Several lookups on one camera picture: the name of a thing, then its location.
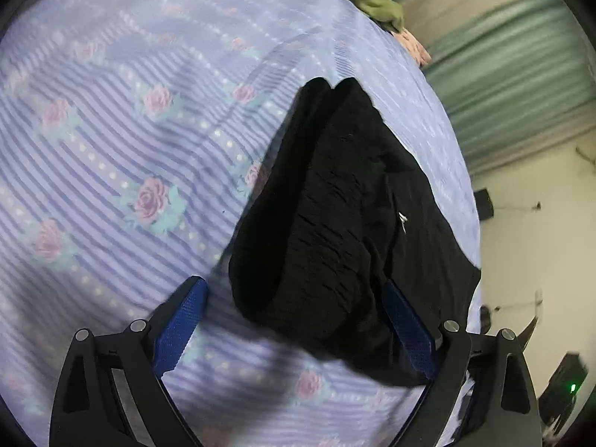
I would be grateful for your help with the green curtain right panel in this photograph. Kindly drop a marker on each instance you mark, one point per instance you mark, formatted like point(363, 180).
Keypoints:
point(512, 74)

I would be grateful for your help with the black cylindrical bin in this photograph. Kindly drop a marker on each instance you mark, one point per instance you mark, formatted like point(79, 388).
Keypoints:
point(484, 204)

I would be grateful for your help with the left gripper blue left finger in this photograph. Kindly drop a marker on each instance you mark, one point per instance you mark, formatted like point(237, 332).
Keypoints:
point(87, 409)

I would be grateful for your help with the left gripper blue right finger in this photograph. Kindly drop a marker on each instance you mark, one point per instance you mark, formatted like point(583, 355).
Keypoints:
point(503, 410)

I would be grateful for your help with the pink patterned garment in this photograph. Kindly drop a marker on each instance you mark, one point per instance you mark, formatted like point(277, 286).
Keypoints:
point(411, 44)

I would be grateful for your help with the black pants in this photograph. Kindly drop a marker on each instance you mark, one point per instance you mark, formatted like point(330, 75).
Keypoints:
point(346, 209)

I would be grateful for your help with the purple floral bed sheet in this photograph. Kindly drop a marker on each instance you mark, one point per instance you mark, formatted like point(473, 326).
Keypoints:
point(133, 134)

